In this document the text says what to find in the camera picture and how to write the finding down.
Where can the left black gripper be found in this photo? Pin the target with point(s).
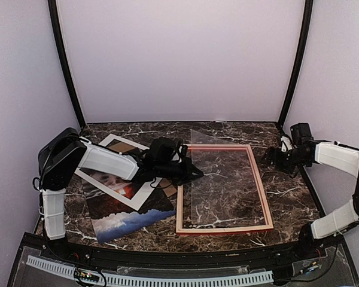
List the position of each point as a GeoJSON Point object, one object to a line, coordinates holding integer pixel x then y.
{"type": "Point", "coordinates": [187, 176]}

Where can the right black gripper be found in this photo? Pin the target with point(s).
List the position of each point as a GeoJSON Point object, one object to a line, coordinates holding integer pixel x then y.
{"type": "Point", "coordinates": [270, 152]}

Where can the brown cardboard backing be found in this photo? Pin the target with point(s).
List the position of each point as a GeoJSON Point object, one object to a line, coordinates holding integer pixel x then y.
{"type": "Point", "coordinates": [125, 147]}

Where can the clear acrylic sheet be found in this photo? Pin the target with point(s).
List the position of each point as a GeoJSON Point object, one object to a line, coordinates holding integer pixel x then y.
{"type": "Point", "coordinates": [226, 196]}

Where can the red wooden picture frame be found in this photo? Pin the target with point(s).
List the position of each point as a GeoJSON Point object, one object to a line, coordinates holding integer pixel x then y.
{"type": "Point", "coordinates": [183, 219]}

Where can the white mat board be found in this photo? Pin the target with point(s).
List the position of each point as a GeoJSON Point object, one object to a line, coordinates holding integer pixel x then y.
{"type": "Point", "coordinates": [125, 194]}

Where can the landscape photo print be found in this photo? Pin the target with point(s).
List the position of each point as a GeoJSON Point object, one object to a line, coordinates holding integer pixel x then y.
{"type": "Point", "coordinates": [112, 219]}

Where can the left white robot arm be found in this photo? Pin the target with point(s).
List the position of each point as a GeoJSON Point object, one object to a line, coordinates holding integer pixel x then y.
{"type": "Point", "coordinates": [68, 153]}

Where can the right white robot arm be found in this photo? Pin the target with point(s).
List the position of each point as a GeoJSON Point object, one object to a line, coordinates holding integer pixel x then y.
{"type": "Point", "coordinates": [335, 175]}

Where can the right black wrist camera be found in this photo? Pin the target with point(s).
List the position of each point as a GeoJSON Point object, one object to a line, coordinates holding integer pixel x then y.
{"type": "Point", "coordinates": [300, 133]}

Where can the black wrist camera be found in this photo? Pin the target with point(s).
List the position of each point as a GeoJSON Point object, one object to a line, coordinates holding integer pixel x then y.
{"type": "Point", "coordinates": [164, 150]}
{"type": "Point", "coordinates": [300, 133]}

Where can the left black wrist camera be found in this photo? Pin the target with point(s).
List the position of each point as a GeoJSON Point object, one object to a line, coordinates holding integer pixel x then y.
{"type": "Point", "coordinates": [164, 150]}

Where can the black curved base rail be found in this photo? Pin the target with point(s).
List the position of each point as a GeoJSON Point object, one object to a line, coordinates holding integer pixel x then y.
{"type": "Point", "coordinates": [274, 257]}

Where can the white cable duct strip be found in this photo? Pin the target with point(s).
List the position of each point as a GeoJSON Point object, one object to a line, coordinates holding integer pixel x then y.
{"type": "Point", "coordinates": [146, 277]}

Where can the right black corner post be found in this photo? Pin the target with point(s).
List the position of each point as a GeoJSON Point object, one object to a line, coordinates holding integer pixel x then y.
{"type": "Point", "coordinates": [300, 52]}

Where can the black corner post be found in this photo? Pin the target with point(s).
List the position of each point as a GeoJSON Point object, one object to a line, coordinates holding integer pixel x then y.
{"type": "Point", "coordinates": [63, 59]}
{"type": "Point", "coordinates": [300, 52]}

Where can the left black corner post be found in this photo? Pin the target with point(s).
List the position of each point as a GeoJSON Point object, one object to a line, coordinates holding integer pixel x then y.
{"type": "Point", "coordinates": [63, 59]}

